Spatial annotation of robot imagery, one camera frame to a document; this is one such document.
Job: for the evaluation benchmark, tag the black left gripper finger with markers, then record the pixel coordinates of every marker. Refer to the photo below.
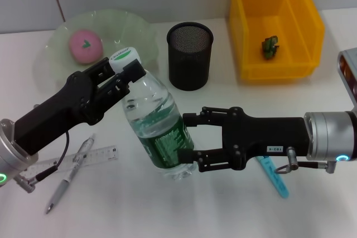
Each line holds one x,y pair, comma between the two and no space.
134,70
97,68

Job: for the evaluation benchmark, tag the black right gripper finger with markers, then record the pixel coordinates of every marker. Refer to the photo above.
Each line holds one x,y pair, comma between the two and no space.
187,156
192,119

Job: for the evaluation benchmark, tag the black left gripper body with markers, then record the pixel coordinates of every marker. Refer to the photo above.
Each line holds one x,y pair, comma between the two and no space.
55,115

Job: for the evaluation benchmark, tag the green glass fruit plate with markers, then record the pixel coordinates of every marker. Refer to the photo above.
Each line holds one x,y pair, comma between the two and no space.
131,34

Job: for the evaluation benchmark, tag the green plastic wrapper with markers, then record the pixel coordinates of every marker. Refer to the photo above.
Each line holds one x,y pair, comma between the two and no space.
270,47

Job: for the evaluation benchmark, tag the black mesh pen holder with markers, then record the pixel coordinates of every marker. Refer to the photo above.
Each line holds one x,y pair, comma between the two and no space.
189,62

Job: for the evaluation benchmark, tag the blue scissors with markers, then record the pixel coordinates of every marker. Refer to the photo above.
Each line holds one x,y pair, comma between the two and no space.
276,182

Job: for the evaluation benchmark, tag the pink peach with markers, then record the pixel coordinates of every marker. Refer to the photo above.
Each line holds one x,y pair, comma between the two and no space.
85,47

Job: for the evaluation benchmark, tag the grey ballpoint pen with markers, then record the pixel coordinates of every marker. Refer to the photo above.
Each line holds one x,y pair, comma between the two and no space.
60,190

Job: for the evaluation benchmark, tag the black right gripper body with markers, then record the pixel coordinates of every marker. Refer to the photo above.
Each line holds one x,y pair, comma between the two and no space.
265,135

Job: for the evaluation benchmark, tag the yellow plastic bin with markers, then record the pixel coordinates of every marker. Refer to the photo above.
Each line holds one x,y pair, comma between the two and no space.
251,12

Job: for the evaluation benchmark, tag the clear plastic ruler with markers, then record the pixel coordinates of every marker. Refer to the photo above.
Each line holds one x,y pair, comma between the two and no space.
100,154

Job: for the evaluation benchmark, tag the clear green-label water bottle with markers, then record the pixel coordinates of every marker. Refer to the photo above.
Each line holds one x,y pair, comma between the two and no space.
159,126

